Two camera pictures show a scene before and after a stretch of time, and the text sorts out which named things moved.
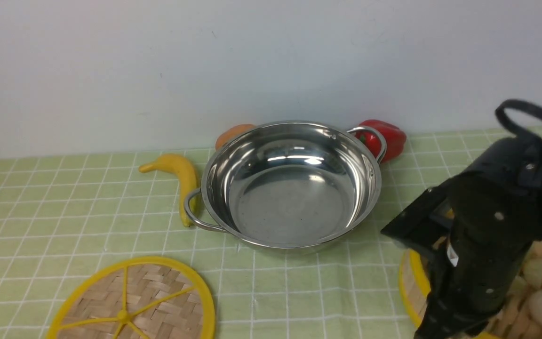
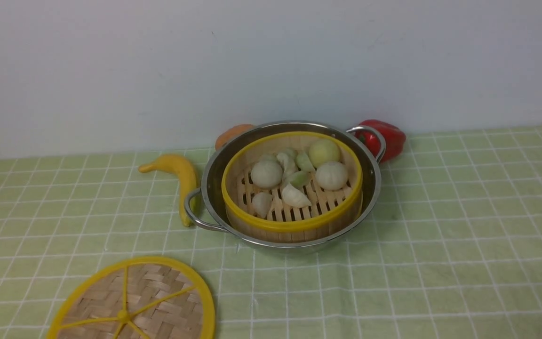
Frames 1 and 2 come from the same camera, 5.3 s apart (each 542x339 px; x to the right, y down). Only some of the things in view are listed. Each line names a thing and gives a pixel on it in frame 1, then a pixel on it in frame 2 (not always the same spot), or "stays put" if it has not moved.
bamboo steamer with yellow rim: x=517 y=320 -> x=292 y=187
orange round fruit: x=231 y=133 stays put
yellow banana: x=185 y=171 stays put
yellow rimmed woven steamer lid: x=148 y=297 stays put
